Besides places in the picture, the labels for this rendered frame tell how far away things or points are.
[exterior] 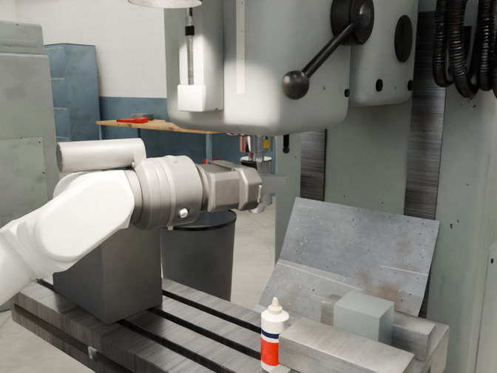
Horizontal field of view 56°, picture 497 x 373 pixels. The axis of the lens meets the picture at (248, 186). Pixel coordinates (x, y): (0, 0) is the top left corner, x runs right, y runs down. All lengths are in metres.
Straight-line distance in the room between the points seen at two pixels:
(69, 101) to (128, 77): 0.98
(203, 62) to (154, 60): 6.66
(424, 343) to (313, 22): 0.41
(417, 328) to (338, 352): 0.12
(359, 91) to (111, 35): 7.43
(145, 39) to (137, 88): 0.75
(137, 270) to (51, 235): 0.39
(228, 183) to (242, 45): 0.17
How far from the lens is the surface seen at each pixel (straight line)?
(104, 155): 0.55
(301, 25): 0.56
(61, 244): 0.51
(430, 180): 0.94
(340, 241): 1.00
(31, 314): 1.05
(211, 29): 0.55
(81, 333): 0.90
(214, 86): 0.55
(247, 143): 0.63
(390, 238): 0.96
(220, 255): 2.62
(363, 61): 0.68
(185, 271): 2.62
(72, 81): 7.87
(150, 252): 0.88
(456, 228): 0.95
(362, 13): 0.62
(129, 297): 0.88
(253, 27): 0.54
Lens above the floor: 1.37
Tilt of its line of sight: 12 degrees down
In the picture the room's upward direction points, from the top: straight up
